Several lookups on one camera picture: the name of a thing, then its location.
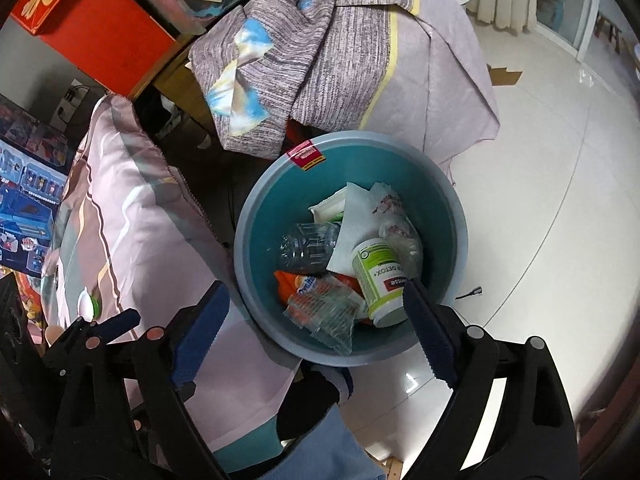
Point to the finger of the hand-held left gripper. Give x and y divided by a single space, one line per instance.
122 322

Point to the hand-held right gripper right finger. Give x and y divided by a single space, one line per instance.
430 330

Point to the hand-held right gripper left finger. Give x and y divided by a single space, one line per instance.
200 330

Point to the small white green packet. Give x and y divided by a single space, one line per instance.
87 305

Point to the white bottle green label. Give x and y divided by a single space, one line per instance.
382 280

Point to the clear plastic bag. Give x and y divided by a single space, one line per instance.
407 245

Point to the orange snack packet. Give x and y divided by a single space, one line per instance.
292 285

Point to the clear plastic wrapper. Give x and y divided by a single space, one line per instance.
327 317

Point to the white paper tissue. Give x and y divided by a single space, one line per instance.
352 230

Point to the red printed paper tissue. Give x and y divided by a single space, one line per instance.
392 205

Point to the clear plastic bottle blue label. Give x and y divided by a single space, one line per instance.
307 245

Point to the teal plastic basin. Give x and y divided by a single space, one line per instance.
280 195

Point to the pink striped quilt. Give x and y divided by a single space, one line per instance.
150 240

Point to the blue toy box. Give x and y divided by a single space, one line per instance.
25 210

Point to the person's leg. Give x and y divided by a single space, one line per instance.
325 450

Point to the colourful toy box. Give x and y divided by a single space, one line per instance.
35 132

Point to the white power strip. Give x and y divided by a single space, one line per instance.
72 102

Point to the pale purple sheet yellow stripe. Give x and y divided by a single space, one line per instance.
445 70

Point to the cardboard scrap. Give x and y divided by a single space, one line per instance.
505 76

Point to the orange red cardboard box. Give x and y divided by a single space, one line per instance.
95 25

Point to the grey striped cloth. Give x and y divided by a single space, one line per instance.
310 50

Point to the wooden stool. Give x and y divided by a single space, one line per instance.
610 35

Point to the glass door frame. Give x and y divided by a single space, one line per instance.
570 0

